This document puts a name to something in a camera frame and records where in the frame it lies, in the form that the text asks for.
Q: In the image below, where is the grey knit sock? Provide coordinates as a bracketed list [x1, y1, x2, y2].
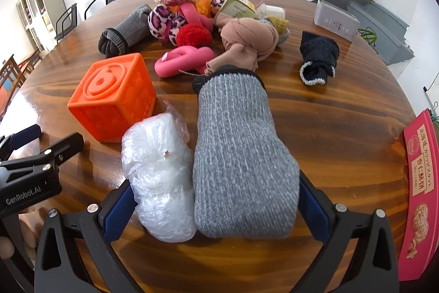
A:
[191, 64, 301, 239]
[98, 4, 153, 59]

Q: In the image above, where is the yellow green carton box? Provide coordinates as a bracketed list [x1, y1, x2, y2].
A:
[213, 0, 258, 21]

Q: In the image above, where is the person's left hand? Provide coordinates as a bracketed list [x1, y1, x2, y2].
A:
[0, 207, 44, 260]

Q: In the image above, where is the white storage box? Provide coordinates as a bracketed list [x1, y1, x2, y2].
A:
[313, 0, 361, 42]

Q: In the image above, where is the red pompom ball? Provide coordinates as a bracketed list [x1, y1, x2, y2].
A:
[176, 23, 213, 47]

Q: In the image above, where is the white roll in plastic bag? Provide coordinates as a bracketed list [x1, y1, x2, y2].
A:
[255, 1, 287, 21]

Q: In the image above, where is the large orange cube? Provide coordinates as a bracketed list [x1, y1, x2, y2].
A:
[67, 53, 157, 143]

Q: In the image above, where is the pink cookie box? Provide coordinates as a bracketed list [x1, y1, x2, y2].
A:
[397, 108, 439, 282]

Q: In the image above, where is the tan stocking bundle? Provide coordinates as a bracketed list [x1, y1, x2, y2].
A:
[205, 17, 280, 76]

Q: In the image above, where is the dark navy rolled sock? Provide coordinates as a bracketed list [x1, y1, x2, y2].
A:
[299, 31, 341, 87]

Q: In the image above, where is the pink foam twist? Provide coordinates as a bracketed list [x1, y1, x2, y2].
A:
[178, 2, 215, 33]
[154, 46, 217, 77]

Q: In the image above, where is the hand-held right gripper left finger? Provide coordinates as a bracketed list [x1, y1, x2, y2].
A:
[34, 180, 142, 293]

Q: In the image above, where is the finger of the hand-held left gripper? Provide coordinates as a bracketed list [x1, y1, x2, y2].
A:
[0, 132, 85, 177]
[0, 124, 42, 160]

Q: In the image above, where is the grey cabinet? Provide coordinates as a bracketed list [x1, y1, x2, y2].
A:
[15, 0, 68, 52]

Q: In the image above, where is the grey staircase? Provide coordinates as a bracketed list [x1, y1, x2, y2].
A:
[346, 0, 416, 66]

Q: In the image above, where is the wooden chair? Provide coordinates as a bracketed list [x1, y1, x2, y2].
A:
[0, 53, 42, 117]

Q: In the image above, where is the white plastic bag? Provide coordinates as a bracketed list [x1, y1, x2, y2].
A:
[121, 101, 198, 243]

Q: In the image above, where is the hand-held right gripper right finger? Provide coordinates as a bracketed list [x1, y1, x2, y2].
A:
[295, 170, 401, 293]

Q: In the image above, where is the grey yellow sock ball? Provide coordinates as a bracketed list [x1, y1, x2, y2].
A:
[258, 16, 292, 45]

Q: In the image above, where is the leopard print sock ball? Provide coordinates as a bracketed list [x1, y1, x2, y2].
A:
[147, 3, 186, 43]
[209, 0, 227, 18]

